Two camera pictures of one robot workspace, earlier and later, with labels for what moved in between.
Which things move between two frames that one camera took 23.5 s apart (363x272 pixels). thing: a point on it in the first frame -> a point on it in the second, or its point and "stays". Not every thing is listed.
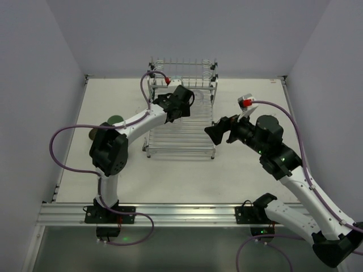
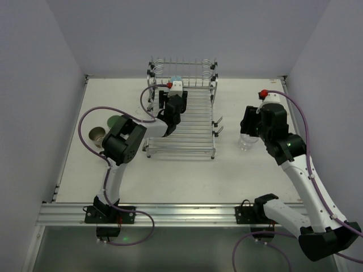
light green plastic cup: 114,119 stays
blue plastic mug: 177,77 stays
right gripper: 228,130 -> 250,122
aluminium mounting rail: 157,214 stays
